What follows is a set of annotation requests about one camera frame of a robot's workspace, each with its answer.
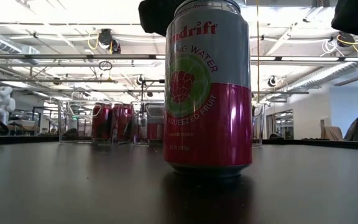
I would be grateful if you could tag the clear plastic bin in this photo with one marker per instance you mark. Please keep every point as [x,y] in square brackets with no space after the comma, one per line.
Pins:
[73,130]
[138,137]
[259,130]

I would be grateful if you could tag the cardboard box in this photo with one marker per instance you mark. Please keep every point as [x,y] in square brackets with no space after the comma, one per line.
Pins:
[332,133]

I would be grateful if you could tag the long ceiling light bar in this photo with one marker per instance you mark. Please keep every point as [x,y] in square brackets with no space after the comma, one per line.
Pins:
[73,57]

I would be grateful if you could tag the white and pink Spindrift can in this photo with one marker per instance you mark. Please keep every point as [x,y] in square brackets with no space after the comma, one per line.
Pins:
[154,130]
[210,124]

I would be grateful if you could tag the silver air duct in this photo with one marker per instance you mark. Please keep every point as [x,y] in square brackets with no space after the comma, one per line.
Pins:
[328,73]
[11,46]

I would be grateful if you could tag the black metal stand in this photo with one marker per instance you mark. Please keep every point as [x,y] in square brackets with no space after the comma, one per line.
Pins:
[154,81]

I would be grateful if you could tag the black ceiling spotlight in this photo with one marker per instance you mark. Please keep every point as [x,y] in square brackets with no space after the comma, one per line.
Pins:
[271,82]
[116,47]
[140,81]
[105,39]
[345,40]

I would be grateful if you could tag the white robot figure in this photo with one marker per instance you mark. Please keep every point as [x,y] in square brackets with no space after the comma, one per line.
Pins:
[3,102]

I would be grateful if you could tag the dark red soda can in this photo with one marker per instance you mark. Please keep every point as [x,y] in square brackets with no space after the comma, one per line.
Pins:
[121,124]
[101,124]

